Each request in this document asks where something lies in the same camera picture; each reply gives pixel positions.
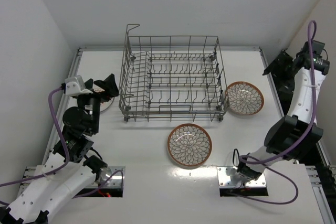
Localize floral plate brown rim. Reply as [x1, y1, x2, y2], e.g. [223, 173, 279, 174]
[167, 123, 212, 168]
[225, 81, 264, 115]

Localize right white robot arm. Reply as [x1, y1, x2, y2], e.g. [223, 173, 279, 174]
[236, 40, 330, 182]

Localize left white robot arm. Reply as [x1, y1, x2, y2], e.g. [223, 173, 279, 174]
[1, 74, 123, 223]

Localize white plate red characters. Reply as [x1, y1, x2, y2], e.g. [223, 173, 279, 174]
[100, 98, 114, 113]

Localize floral plate brown rim front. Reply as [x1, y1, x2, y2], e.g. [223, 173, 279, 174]
[167, 123, 212, 168]

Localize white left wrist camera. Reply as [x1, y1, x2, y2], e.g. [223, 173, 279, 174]
[65, 75, 93, 97]

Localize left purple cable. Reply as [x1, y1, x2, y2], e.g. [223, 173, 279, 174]
[0, 84, 124, 200]

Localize grey wire dish rack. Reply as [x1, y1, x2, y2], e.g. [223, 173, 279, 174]
[119, 24, 229, 121]

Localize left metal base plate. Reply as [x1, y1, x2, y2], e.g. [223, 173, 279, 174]
[23, 165, 126, 189]

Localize metal base plate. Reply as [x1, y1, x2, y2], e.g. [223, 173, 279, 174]
[216, 166, 267, 189]
[23, 165, 126, 189]

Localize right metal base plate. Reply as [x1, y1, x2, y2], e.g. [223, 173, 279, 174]
[216, 166, 267, 189]

